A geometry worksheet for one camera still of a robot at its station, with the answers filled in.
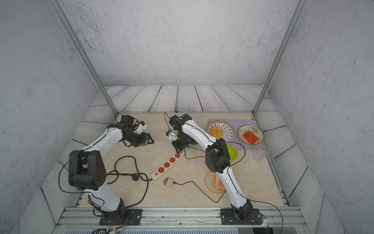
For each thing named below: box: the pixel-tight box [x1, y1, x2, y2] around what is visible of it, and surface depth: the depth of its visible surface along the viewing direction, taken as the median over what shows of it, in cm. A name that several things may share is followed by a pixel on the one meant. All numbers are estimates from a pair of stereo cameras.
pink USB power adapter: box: [162, 177, 174, 187], surface depth 85 cm
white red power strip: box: [150, 152, 186, 181], surface depth 90 cm
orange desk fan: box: [204, 170, 227, 195], surface depth 84 cm
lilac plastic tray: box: [207, 118, 264, 149], surface depth 109 cm
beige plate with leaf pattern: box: [237, 124, 264, 146], surface depth 106 cm
